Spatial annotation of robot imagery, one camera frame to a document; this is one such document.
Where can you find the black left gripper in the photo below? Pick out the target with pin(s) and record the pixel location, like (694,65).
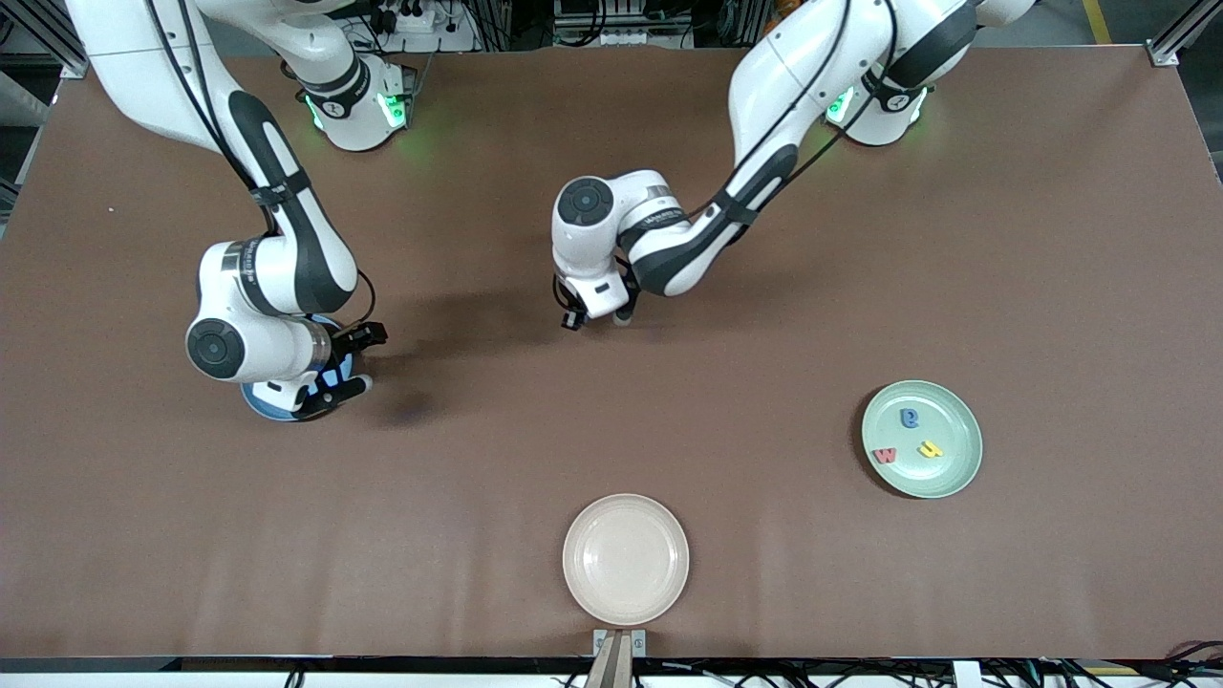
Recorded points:
(571,315)

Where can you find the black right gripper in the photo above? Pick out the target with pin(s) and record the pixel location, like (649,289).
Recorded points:
(354,339)

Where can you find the red lowercase letter w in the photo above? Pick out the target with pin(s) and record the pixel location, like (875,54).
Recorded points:
(886,456)

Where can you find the blue lowercase letter p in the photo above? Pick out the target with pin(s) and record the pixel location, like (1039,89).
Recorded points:
(910,418)

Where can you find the yellow lowercase letter h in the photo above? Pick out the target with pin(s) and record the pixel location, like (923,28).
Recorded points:
(931,449)

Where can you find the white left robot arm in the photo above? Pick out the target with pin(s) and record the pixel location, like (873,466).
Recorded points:
(812,67)

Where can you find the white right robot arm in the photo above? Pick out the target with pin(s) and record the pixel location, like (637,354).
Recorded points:
(143,67)

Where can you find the blue plate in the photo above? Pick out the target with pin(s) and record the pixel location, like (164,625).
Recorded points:
(260,405)

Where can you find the beige plate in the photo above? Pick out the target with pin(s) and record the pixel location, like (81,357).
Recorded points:
(626,559)

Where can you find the green plate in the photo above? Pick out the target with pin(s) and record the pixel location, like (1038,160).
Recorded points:
(946,478)

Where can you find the white power strip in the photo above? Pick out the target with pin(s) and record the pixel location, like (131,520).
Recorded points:
(454,40)

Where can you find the orange bag pile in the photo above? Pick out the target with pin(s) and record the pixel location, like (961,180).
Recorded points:
(788,8)

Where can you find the small white box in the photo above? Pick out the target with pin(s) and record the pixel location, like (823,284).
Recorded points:
(966,675)

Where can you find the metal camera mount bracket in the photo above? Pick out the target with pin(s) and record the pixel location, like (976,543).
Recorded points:
(619,659)

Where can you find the aluminium frame profile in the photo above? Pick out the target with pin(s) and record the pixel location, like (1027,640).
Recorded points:
(1180,33)
(38,29)

